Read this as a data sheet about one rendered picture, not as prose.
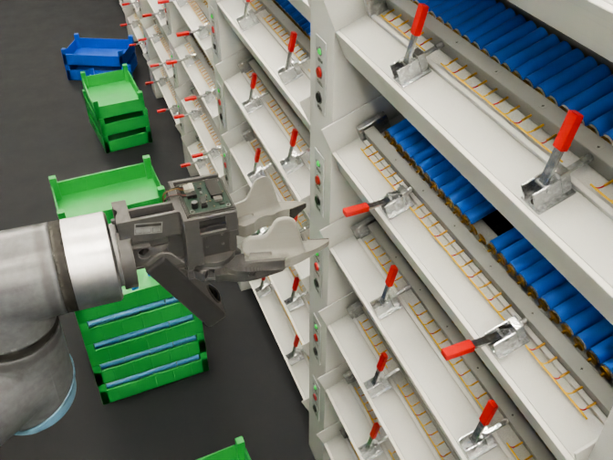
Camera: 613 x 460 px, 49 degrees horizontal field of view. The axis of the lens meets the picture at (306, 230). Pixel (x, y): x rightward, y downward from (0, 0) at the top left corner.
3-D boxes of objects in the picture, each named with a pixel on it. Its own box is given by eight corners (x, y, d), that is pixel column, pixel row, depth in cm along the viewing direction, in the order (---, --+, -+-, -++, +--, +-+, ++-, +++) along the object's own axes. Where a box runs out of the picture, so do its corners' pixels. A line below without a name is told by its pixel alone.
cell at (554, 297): (598, 285, 75) (549, 314, 75) (588, 275, 76) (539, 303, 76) (598, 276, 74) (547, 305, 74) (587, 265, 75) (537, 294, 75)
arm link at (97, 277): (83, 329, 64) (73, 266, 71) (134, 317, 66) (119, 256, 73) (65, 258, 59) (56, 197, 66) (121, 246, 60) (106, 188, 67)
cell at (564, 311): (611, 297, 74) (561, 327, 73) (600, 287, 75) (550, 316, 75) (611, 287, 72) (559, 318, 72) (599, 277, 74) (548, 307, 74)
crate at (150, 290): (77, 324, 163) (70, 301, 158) (66, 272, 177) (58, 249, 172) (197, 289, 172) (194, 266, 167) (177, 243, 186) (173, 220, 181)
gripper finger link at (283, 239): (334, 223, 66) (240, 226, 65) (331, 268, 69) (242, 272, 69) (330, 204, 68) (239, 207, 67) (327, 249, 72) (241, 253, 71)
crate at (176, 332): (91, 367, 173) (85, 346, 168) (78, 315, 187) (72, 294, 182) (203, 332, 182) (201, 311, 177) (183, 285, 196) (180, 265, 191)
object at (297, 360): (315, 419, 168) (295, 393, 158) (244, 267, 212) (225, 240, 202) (385, 378, 168) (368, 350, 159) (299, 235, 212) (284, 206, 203)
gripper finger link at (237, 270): (285, 268, 67) (196, 272, 66) (285, 279, 68) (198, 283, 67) (283, 238, 71) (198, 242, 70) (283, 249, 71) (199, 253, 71)
